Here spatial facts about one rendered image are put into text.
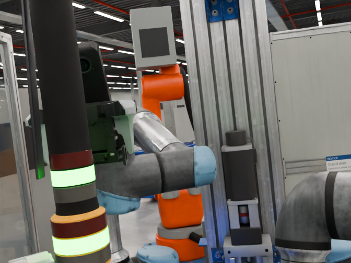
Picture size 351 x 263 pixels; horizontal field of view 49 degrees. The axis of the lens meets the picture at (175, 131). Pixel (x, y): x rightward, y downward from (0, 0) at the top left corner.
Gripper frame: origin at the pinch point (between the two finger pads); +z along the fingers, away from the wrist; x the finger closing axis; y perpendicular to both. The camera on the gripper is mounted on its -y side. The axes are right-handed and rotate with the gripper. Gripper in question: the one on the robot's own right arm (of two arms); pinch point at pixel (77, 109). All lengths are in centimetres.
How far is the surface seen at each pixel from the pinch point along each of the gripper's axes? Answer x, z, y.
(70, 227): -0.1, 10.0, 9.0
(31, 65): 1.8, 7.6, -3.6
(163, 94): -28, -392, -19
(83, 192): -1.2, 9.3, 6.7
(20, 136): 47, -129, 5
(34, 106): 2.0, 7.7, -0.4
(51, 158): 0.9, 9.0, 3.8
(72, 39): -1.7, 8.7, -5.1
